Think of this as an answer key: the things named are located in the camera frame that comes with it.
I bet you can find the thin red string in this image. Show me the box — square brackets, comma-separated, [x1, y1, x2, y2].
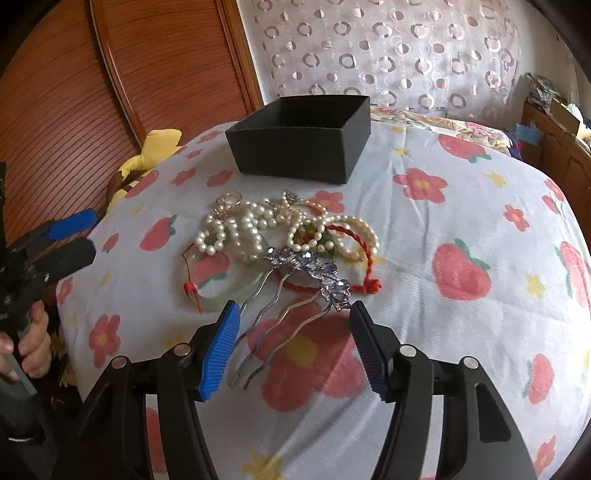
[182, 247, 204, 315]

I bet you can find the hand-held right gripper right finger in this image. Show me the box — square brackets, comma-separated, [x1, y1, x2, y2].
[348, 300, 539, 480]

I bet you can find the wooden cabinet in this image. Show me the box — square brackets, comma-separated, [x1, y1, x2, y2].
[519, 102, 591, 185]

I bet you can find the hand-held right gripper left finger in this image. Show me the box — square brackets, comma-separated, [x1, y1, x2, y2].
[76, 302, 242, 480]

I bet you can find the yellow plush toy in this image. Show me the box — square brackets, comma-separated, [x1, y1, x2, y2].
[106, 128, 183, 208]

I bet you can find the small-bead pearl bracelet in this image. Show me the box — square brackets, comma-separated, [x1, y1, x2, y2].
[286, 213, 380, 264]

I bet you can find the green jade bangle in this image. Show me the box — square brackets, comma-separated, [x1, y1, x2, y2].
[187, 240, 273, 312]

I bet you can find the stack of folded cloths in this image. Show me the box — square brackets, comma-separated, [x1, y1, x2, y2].
[524, 71, 561, 112]

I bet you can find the colourful bead bracelet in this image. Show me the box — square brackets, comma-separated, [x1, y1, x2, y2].
[295, 222, 335, 250]

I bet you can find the pink pearl bracelet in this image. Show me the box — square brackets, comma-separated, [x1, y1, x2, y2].
[277, 198, 333, 227]

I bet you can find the cardboard tissue box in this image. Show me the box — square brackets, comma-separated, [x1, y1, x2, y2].
[549, 99, 585, 137]

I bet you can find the floral quilt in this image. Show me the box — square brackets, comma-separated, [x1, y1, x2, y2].
[369, 105, 515, 160]

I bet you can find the gold ring clasp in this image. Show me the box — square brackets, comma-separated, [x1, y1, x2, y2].
[217, 191, 243, 215]

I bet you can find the person's left hand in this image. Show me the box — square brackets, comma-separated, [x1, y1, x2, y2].
[0, 300, 52, 383]

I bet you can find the wooden slatted wardrobe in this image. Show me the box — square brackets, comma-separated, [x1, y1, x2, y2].
[0, 0, 264, 250]

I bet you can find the circle-print sheer curtain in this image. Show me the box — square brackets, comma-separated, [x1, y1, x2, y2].
[238, 0, 525, 121]

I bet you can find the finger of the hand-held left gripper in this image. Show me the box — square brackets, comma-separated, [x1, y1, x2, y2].
[11, 209, 99, 252]
[21, 237, 97, 283]

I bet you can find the strawberry print blanket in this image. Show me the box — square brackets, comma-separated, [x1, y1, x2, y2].
[55, 106, 591, 480]

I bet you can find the white pearl necklace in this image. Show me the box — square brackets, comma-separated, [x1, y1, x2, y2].
[195, 198, 287, 264]

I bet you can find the silver rhinestone hair comb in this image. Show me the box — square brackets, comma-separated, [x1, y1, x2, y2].
[229, 247, 354, 391]

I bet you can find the black cardboard box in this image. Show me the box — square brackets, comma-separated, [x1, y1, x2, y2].
[225, 95, 371, 186]

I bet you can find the red braided cord bracelet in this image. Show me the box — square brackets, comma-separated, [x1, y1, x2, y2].
[277, 220, 383, 296]

